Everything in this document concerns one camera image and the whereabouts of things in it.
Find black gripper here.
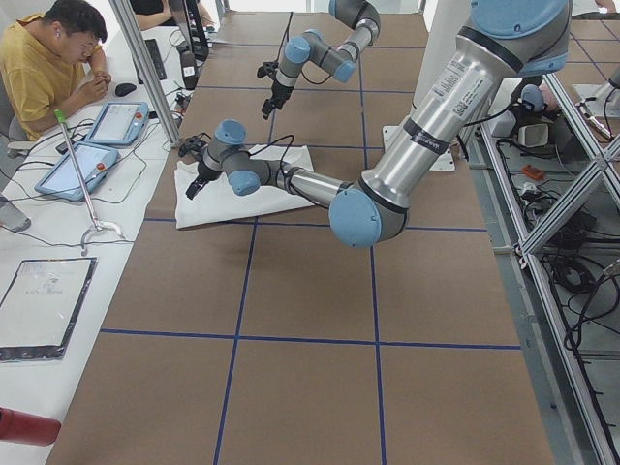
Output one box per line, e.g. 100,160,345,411
185,157,224,200
261,77,295,119

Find white long-sleeve printed shirt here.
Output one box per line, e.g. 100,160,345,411
173,142,316,231

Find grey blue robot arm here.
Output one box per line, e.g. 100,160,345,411
257,1,381,119
186,1,573,248

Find upper blue teach pendant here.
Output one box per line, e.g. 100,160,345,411
84,101,149,147

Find blue teach pendant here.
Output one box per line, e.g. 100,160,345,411
33,140,120,203
84,101,149,147

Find silver reacher grabber stick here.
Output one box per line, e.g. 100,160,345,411
53,109,125,258

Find black computer mouse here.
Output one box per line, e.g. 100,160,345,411
114,82,137,97

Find black keyboard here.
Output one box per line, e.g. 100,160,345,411
144,39,167,80

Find lower blue teach pendant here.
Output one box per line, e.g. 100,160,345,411
33,140,120,203

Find man in yellow shirt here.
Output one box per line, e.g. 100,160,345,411
1,1,111,140

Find silver foil tray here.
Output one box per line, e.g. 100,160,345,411
1,257,97,363

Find red fire extinguisher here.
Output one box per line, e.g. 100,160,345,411
0,408,61,447

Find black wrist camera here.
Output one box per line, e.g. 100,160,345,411
178,136,208,159
257,61,279,79

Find grey aluminium frame post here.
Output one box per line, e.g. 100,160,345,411
108,0,180,148

